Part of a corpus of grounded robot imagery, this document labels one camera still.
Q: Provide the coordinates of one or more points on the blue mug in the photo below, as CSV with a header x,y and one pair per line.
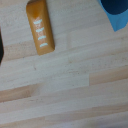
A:
x,y
116,21

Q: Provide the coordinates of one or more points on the orange block with white marks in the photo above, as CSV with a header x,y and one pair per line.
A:
x,y
40,30

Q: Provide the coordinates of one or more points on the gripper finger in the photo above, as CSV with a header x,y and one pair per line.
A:
x,y
1,46

